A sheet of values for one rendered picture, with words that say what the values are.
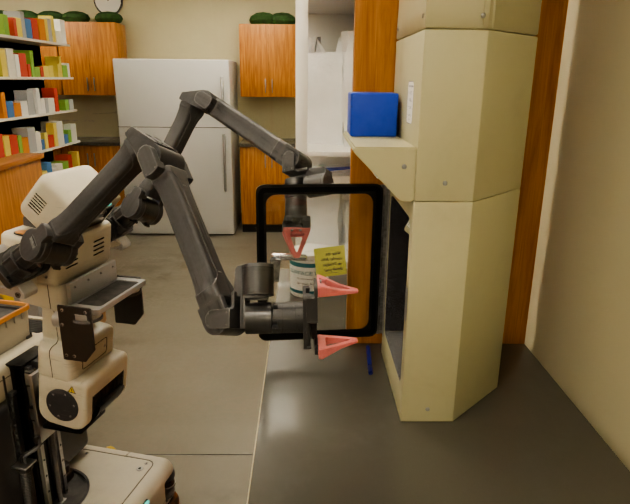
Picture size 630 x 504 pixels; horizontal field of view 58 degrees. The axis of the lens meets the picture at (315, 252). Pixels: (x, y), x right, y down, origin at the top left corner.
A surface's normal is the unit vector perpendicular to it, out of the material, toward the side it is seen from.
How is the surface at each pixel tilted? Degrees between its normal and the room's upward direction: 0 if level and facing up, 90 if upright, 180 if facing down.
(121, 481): 0
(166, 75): 90
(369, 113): 90
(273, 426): 0
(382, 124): 90
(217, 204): 90
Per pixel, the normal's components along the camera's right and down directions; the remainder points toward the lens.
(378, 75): 0.02, 0.29
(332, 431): 0.01, -0.96
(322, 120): -0.46, 0.33
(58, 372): -0.23, 0.28
